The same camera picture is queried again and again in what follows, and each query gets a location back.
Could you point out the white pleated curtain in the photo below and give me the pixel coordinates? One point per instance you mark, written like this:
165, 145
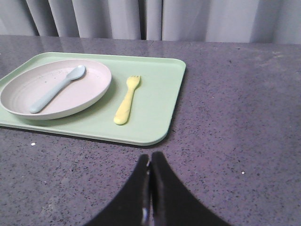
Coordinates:
259, 21

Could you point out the beige round plate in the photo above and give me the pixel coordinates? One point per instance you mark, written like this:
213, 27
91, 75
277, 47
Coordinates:
28, 87

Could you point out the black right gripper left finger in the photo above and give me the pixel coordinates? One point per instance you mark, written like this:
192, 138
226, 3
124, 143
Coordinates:
131, 206

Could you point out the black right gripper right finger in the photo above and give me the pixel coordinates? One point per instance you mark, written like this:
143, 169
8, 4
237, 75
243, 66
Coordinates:
173, 203

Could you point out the light green plastic tray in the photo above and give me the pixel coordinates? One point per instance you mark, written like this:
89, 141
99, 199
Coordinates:
152, 105

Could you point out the yellow plastic fork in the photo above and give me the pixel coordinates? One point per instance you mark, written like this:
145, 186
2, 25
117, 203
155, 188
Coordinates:
123, 112

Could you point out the light blue plastic spoon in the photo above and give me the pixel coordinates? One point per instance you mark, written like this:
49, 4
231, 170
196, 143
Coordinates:
75, 74

